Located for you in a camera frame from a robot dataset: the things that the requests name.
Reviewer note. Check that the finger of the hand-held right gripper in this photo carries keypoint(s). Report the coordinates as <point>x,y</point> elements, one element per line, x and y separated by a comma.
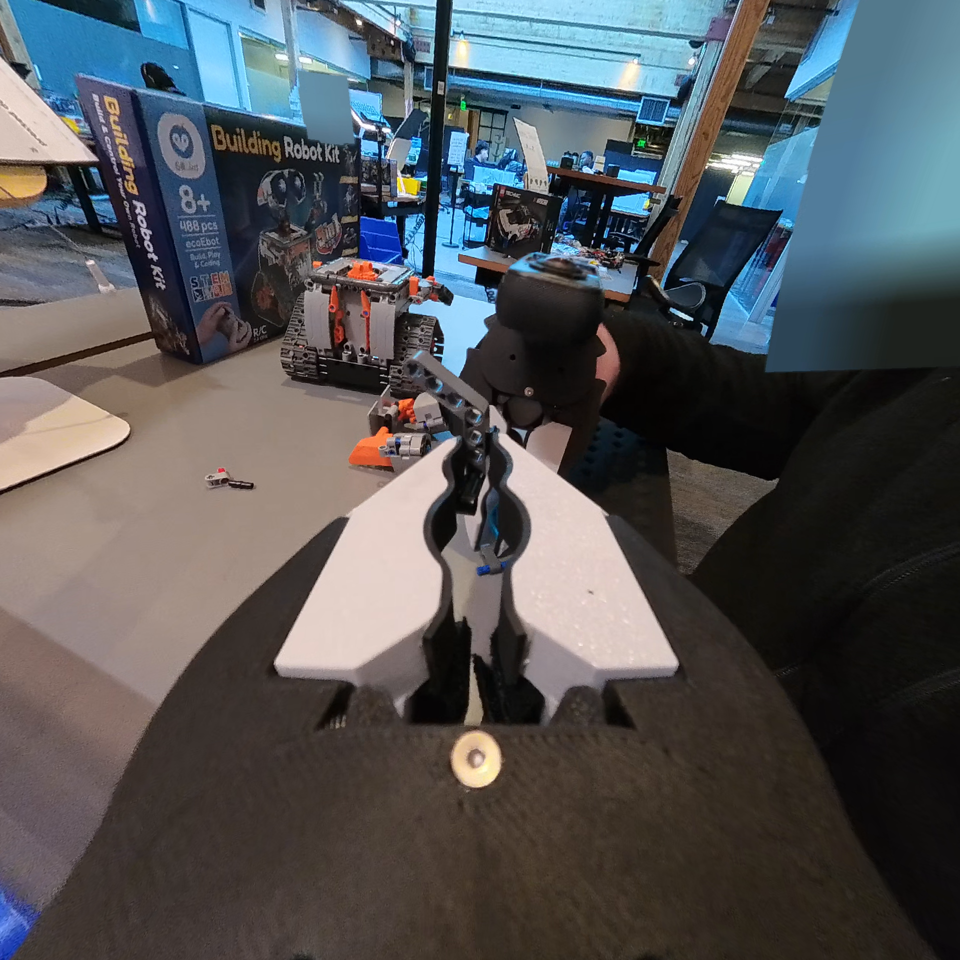
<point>547,446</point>
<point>497,424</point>

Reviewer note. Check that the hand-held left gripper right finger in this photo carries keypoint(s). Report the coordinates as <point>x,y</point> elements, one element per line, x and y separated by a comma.
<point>592,600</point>

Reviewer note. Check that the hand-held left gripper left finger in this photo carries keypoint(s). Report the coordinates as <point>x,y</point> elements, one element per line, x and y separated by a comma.
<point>367,600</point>

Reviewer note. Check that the grey bent toy beam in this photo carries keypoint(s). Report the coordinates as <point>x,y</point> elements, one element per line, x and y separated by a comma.
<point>444,391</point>

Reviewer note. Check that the small grey connector block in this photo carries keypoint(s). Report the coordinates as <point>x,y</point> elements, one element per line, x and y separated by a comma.
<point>491,559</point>

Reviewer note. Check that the person's right forearm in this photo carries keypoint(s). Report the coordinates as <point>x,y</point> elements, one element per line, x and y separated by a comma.
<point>712,390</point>

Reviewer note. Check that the person's right hand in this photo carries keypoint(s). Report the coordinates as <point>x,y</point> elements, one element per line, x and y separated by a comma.
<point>611,367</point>

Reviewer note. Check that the black studded mat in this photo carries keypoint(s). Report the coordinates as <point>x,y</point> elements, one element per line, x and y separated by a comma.
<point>630,465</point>

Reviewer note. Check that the blue plastic toy tool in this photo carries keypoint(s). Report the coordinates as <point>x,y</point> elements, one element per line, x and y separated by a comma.
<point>491,525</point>

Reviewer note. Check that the wooden table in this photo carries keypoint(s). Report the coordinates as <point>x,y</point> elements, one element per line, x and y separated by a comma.
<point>487,262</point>

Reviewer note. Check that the grey orange toy robot head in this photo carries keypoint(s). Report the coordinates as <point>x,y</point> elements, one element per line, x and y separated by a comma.
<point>371,450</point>

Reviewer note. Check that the black toy car box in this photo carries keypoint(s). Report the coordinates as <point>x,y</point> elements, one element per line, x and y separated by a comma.
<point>525,217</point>

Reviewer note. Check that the tracked toy robot body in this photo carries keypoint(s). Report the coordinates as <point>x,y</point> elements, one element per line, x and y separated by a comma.
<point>360,322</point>

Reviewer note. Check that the white red black connector piece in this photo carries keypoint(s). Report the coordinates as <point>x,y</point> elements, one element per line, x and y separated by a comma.
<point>217,480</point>

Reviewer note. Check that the stacked blue storage bins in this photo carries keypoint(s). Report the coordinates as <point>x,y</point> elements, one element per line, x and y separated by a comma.
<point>379,244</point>

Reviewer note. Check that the yellow storage bin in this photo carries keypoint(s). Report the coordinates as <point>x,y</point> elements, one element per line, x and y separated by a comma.
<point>410,187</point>

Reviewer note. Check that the black mesh office chair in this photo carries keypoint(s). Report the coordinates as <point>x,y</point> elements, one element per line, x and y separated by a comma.
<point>727,247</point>

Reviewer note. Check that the black vertical pole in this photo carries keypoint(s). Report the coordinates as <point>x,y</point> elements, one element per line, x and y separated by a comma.
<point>437,150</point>

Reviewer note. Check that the wooden support column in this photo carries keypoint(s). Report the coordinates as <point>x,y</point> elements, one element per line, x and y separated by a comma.
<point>712,112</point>

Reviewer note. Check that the blue toy kit box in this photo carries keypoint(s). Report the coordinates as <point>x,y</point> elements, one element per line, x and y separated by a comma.
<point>225,225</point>

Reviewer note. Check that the white stand base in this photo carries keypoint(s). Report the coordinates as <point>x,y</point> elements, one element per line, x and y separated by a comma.
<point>52,427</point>

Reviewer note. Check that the instruction booklet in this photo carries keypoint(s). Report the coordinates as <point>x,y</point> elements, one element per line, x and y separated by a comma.
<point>30,127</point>

